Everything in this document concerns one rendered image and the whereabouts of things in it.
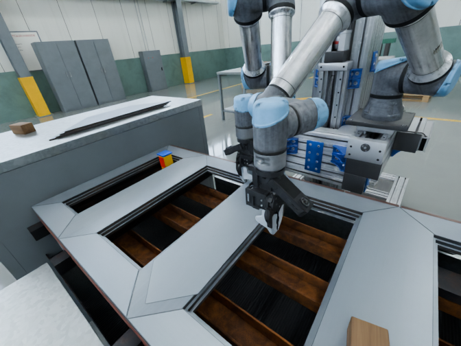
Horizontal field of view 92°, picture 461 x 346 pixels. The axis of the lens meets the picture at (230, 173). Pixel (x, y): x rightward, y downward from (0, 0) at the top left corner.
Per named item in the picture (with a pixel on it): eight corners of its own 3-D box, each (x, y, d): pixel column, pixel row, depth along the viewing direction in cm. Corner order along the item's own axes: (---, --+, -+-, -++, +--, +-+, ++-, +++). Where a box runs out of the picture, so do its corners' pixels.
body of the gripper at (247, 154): (252, 171, 87) (251, 142, 81) (234, 166, 92) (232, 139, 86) (263, 163, 92) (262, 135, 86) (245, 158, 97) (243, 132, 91)
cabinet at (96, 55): (99, 105, 775) (75, 40, 679) (94, 104, 804) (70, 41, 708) (126, 99, 838) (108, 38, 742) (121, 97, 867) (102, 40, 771)
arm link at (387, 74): (379, 88, 100) (387, 55, 93) (414, 92, 90) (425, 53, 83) (363, 93, 95) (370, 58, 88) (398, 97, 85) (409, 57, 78)
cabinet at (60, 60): (66, 112, 709) (33, 42, 613) (61, 111, 738) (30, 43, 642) (98, 105, 772) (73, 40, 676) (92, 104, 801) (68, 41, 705)
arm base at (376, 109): (365, 110, 107) (370, 88, 102) (404, 113, 98) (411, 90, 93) (357, 119, 97) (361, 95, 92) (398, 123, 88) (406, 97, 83)
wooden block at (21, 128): (36, 130, 124) (31, 121, 122) (25, 134, 119) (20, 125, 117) (25, 130, 128) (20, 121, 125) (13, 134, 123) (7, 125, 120)
